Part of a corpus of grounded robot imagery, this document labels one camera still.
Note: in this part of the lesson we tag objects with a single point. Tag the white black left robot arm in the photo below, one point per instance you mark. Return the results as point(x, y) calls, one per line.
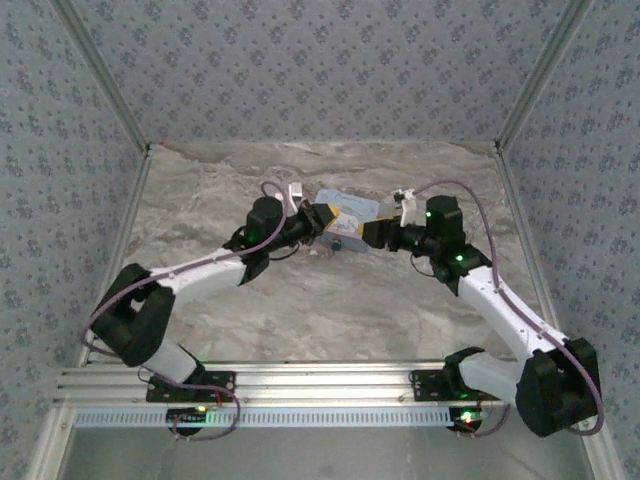
point(210, 270)

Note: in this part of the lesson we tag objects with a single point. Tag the controller board green light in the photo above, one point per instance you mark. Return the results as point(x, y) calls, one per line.
point(187, 414)
point(467, 417)

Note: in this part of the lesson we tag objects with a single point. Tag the aluminium side frame rail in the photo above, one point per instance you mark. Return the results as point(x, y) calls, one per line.
point(115, 250)
point(530, 250)

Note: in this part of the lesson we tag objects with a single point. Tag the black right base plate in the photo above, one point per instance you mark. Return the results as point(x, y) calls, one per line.
point(425, 385)

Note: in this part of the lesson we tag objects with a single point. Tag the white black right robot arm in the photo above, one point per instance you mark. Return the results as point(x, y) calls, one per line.
point(500, 310)

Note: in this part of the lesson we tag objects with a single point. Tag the light blue cartoon tin box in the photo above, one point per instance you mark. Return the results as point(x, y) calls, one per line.
point(350, 210)

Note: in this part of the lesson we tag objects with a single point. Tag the aluminium mounting rail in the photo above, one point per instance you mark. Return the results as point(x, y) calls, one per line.
point(310, 382)

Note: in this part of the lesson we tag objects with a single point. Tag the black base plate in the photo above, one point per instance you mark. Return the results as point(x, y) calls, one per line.
point(425, 385)
point(220, 385)

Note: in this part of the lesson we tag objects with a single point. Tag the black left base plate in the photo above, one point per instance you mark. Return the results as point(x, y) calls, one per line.
point(220, 385)

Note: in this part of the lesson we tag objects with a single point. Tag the aluminium frame post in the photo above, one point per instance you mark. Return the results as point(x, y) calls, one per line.
point(542, 75)
point(102, 75)

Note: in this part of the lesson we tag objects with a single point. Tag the left controller board green light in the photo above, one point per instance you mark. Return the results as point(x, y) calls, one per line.
point(187, 414)

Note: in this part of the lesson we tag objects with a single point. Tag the right controller board green light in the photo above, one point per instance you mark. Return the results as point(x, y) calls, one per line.
point(467, 417)

